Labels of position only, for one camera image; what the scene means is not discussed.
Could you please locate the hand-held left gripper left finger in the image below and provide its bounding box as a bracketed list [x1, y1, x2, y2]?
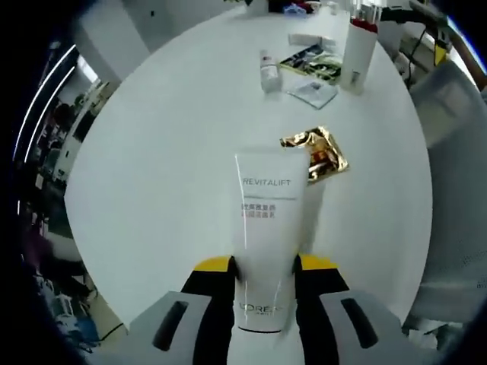
[128, 254, 239, 365]

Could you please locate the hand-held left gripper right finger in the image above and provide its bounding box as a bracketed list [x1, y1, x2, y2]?
[292, 253, 404, 365]

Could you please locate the white skincare bottle red collar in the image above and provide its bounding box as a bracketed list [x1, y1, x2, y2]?
[339, 17, 380, 94]

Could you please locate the white skincare tube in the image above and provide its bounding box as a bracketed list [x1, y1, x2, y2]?
[227, 147, 311, 365]

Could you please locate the frosted slim skincare bottle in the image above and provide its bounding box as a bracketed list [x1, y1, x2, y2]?
[287, 33, 337, 49]

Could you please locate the green black skincare sachet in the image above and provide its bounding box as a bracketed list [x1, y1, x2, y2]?
[279, 43, 345, 82]

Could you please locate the small clear skincare sachet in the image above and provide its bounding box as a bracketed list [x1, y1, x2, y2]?
[285, 78, 339, 111]

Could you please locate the gold skincare sachet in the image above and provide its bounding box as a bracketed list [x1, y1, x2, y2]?
[279, 124, 351, 188]

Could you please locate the white slim skincare bottle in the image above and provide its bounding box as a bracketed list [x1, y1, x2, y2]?
[259, 48, 285, 94]

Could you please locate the grey mesh office chair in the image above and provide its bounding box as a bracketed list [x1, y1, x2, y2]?
[403, 60, 487, 343]

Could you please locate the blue plastic item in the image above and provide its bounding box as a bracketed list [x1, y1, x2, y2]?
[283, 2, 308, 19]

